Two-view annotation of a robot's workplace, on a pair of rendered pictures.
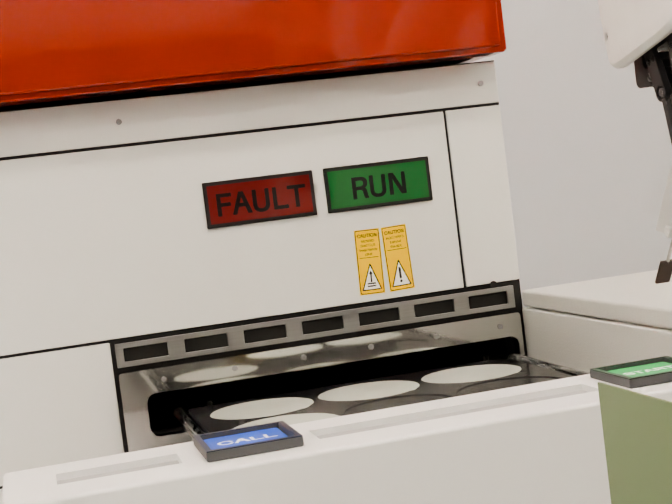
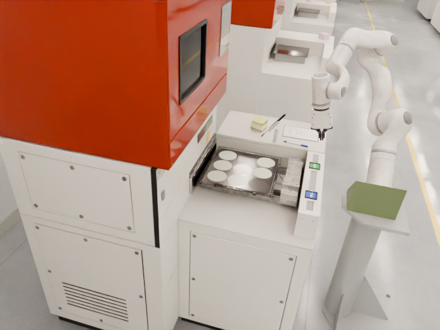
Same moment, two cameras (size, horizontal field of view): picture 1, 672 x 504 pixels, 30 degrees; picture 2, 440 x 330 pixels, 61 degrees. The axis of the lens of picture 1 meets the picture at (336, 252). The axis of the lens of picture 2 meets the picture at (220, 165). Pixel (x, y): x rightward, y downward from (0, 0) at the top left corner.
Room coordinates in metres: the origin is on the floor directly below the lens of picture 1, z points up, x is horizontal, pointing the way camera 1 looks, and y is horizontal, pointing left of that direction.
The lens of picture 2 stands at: (0.47, 1.49, 1.99)
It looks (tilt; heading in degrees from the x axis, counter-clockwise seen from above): 33 degrees down; 297
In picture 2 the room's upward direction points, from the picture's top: 4 degrees clockwise
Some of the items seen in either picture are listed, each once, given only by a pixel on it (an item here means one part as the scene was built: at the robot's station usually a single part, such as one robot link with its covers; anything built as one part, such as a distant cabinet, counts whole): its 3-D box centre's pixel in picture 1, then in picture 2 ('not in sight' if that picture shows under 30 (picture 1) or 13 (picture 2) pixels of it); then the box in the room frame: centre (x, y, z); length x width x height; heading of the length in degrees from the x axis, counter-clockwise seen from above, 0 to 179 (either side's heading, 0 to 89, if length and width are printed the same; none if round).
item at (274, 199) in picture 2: not in sight; (247, 194); (1.04, 0.06, 0.84); 0.50 x 0.02 x 0.03; 14
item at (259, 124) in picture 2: not in sight; (259, 124); (1.19, -0.39, 1.00); 0.07 x 0.07 x 0.07; 83
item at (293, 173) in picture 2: not in sight; (291, 182); (0.87, -0.12, 0.87); 0.36 x 0.08 x 0.03; 104
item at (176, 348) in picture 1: (322, 324); (203, 153); (1.33, 0.02, 0.96); 0.44 x 0.01 x 0.02; 104
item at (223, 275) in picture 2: not in sight; (255, 232); (1.04, -0.14, 0.41); 0.97 x 0.64 x 0.82; 104
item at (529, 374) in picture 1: (400, 408); (242, 169); (1.13, -0.04, 0.90); 0.34 x 0.34 x 0.01; 14
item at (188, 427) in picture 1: (205, 444); (235, 188); (1.08, 0.13, 0.90); 0.37 x 0.01 x 0.01; 14
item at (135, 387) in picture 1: (331, 385); (203, 164); (1.33, 0.02, 0.89); 0.44 x 0.02 x 0.10; 104
